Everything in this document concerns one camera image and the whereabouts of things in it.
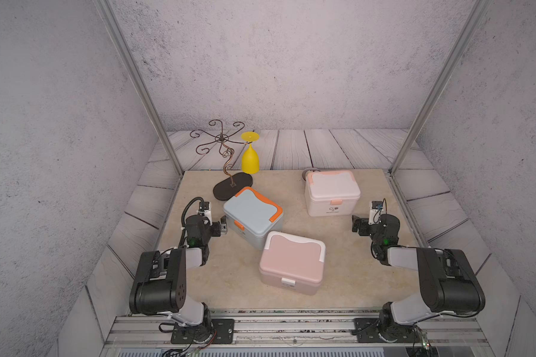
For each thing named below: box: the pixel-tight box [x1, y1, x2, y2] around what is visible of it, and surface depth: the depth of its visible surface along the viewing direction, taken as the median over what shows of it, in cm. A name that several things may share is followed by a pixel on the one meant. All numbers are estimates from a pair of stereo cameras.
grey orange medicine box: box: [222, 186, 284, 251], surface depth 89 cm
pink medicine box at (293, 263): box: [259, 230, 327, 297], surface depth 77 cm
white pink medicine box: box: [304, 170, 362, 218], surface depth 98 cm
